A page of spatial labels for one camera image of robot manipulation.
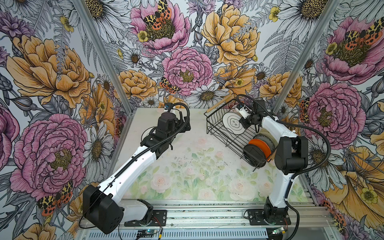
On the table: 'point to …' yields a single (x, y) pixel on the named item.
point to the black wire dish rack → (214, 127)
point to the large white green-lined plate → (231, 121)
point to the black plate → (255, 155)
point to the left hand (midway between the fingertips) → (180, 122)
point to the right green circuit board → (278, 231)
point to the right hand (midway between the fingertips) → (242, 123)
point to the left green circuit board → (149, 231)
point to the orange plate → (263, 146)
